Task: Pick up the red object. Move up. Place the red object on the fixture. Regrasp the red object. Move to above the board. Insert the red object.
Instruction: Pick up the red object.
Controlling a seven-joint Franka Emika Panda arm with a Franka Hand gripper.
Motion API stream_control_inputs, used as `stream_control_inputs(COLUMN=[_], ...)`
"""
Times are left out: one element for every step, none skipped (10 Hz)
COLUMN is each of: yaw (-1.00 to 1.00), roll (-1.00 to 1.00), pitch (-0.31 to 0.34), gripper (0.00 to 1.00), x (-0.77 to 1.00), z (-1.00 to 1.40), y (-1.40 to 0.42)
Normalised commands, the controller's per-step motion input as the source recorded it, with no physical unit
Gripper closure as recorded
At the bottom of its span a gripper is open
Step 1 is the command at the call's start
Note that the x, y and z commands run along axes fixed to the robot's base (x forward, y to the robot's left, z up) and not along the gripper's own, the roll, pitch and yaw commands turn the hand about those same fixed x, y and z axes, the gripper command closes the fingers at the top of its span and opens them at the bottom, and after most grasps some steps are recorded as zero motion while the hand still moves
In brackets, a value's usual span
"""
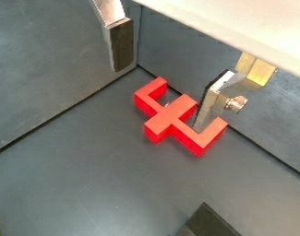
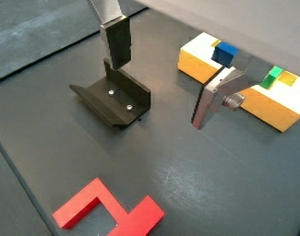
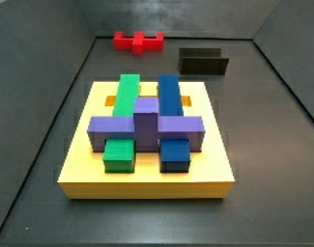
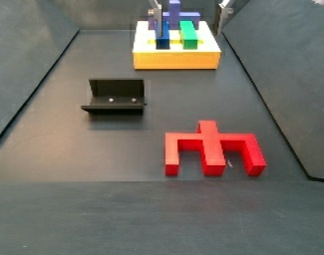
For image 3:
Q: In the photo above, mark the red E-shaped block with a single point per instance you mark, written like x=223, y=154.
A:
x=139, y=43

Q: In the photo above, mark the yellow base board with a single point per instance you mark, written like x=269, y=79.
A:
x=209, y=180

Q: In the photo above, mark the purple cross block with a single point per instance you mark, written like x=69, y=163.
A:
x=146, y=127

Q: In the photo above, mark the blue long block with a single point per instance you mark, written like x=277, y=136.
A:
x=175, y=150

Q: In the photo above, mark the green long block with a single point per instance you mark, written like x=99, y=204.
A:
x=119, y=155

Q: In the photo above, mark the black metal bracket holder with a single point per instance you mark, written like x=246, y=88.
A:
x=202, y=61

